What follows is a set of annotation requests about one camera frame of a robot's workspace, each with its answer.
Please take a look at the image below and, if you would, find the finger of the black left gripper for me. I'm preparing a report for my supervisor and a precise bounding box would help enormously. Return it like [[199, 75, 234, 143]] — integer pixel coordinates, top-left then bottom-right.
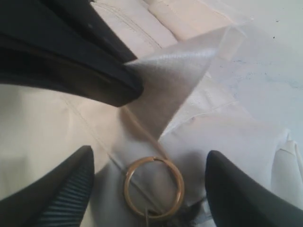
[[0, 0, 144, 107]]

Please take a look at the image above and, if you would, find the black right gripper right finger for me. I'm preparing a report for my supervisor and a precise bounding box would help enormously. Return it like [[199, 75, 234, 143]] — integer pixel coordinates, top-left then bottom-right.
[[205, 150, 303, 227]]

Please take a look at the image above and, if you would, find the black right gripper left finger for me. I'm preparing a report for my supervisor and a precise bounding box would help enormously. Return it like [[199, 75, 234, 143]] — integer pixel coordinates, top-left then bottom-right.
[[0, 145, 95, 227]]

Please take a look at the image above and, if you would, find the gold metal ring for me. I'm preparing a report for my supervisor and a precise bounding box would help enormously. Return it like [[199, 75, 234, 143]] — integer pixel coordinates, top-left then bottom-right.
[[123, 156, 185, 219]]

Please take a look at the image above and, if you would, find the beige duffel bag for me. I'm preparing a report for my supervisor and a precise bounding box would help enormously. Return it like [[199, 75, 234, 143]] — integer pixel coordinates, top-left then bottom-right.
[[0, 0, 303, 227]]

